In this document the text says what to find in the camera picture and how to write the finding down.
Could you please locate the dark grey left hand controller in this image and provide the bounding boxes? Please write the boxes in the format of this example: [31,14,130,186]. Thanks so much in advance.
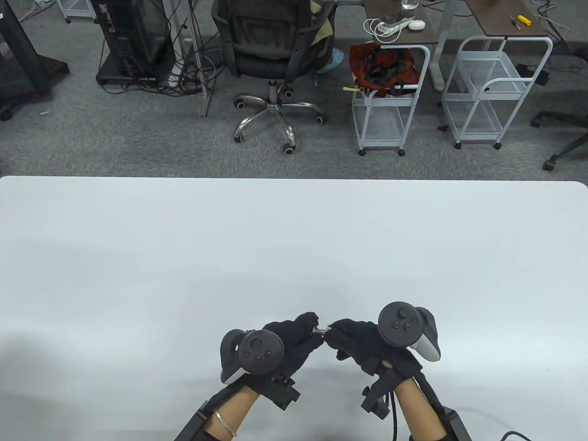
[220,328,284,384]

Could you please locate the black floor stand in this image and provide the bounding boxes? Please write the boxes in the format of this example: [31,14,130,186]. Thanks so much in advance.
[0,0,70,121]

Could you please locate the red bag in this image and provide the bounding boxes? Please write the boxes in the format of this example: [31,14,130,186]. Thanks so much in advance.
[349,41,421,97]

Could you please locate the person's right hand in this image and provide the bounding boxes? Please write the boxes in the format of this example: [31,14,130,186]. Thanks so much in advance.
[324,319,423,379]

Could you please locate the person's left hand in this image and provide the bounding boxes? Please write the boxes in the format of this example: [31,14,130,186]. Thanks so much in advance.
[243,312,323,391]

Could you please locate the aluminium frame post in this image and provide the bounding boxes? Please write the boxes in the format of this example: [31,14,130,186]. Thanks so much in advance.
[184,0,213,118]

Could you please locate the person's right forearm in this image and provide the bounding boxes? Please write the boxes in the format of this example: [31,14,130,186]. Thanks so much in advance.
[395,379,446,437]

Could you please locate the brown desk with white leg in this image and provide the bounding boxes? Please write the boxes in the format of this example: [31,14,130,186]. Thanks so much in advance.
[362,0,460,91]

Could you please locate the white utility cart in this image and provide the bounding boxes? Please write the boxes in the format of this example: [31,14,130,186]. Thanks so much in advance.
[57,0,97,23]
[351,44,431,157]
[441,36,554,150]

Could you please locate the person's left forearm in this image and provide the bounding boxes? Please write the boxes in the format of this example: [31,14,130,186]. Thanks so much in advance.
[204,385,258,437]

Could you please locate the white power strip with cable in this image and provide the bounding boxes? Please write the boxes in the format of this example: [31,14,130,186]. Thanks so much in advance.
[364,16,416,40]

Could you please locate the dark grey right hand controller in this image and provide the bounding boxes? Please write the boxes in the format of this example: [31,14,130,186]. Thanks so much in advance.
[378,301,441,362]

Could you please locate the silver bracelet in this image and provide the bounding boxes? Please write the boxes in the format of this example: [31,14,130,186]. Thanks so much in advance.
[215,410,238,437]

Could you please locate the black computer tower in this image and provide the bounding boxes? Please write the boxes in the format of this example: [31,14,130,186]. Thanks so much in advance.
[90,0,177,88]

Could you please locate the black chair base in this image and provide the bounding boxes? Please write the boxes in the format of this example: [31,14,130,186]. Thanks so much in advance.
[531,110,588,171]

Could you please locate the dark grey hand controller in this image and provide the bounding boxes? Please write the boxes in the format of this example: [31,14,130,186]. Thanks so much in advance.
[220,328,284,384]
[378,301,441,362]

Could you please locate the tangle of black cables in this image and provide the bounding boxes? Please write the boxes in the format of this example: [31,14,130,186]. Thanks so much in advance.
[99,0,221,97]

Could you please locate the black power adapter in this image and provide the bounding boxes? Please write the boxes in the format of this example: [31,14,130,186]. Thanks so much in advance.
[514,63,549,85]

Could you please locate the black office chair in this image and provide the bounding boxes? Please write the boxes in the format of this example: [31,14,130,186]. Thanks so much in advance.
[211,0,338,154]

